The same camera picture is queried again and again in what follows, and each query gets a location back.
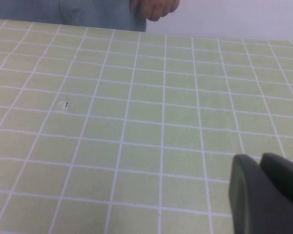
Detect blue jeans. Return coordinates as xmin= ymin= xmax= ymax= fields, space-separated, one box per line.
xmin=0 ymin=0 xmax=147 ymax=33

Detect small clear tape piece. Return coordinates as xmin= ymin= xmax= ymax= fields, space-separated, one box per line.
xmin=56 ymin=100 xmax=69 ymax=112

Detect person's left hand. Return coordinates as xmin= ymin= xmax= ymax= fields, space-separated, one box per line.
xmin=130 ymin=0 xmax=180 ymax=22

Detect green checked tablecloth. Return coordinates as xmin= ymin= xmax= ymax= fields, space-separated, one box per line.
xmin=0 ymin=18 xmax=293 ymax=234

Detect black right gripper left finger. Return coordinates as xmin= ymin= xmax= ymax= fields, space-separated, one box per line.
xmin=228 ymin=154 xmax=293 ymax=234

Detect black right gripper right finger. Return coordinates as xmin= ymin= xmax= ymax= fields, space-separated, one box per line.
xmin=259 ymin=152 xmax=293 ymax=212

